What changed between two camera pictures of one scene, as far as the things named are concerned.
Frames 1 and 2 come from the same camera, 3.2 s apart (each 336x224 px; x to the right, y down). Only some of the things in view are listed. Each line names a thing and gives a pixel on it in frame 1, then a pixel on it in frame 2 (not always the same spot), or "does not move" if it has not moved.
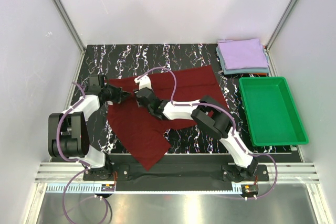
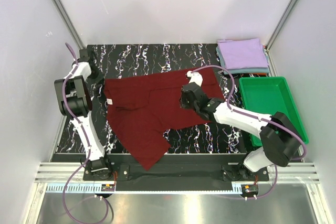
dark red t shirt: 143,135 does not move
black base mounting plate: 175,169 does not move
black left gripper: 119,94 -> 100,79
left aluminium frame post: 62,11 does not move
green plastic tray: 271,114 does not move
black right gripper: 138,102 -> 182,104
